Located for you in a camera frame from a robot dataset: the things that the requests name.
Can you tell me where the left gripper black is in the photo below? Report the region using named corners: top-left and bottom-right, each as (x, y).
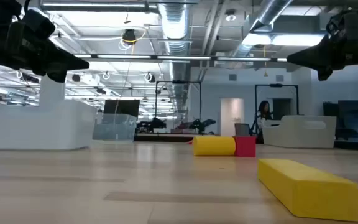
top-left (0, 17), bottom-right (91, 84)

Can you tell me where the small red cube block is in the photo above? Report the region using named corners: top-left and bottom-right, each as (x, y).
top-left (233, 135), bottom-right (257, 158)

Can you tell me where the yellow cylinder block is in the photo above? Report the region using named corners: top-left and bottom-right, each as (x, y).
top-left (192, 136), bottom-right (237, 157)

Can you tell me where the white plastic bin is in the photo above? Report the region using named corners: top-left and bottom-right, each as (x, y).
top-left (0, 99), bottom-right (98, 151)

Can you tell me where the blue shelving unit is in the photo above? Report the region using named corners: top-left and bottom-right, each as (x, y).
top-left (323, 100), bottom-right (358, 149)

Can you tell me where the clear plastic container right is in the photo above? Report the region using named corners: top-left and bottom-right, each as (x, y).
top-left (262, 115), bottom-right (337, 149)

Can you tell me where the black monitor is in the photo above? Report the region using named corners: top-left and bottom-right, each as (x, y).
top-left (103, 99), bottom-right (140, 118)

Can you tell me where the person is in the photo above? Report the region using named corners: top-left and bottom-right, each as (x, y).
top-left (255, 100), bottom-right (273, 144)

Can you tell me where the clear plastic bin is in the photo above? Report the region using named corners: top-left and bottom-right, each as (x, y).
top-left (92, 113), bottom-right (138, 141)

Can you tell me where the long ceiling light bar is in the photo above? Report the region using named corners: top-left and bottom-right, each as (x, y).
top-left (73, 53), bottom-right (288, 63)

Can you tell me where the long yellow rectangular block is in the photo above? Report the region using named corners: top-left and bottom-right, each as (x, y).
top-left (257, 158), bottom-right (358, 223)

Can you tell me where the background robot table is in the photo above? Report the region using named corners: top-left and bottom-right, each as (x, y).
top-left (134, 133), bottom-right (213, 143)

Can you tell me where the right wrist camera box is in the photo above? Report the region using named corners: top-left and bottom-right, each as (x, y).
top-left (326, 9), bottom-right (358, 40)

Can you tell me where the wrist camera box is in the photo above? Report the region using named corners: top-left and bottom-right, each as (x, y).
top-left (21, 10), bottom-right (57, 41)
top-left (326, 9), bottom-right (358, 40)

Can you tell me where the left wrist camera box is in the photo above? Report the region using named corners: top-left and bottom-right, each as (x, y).
top-left (21, 10), bottom-right (57, 41)

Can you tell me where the silver ceiling duct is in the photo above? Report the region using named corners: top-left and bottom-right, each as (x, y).
top-left (157, 0), bottom-right (196, 125)
top-left (228, 0), bottom-right (295, 60)

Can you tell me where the ceiling cable reel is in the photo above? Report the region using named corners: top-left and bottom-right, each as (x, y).
top-left (122, 28), bottom-right (137, 45)

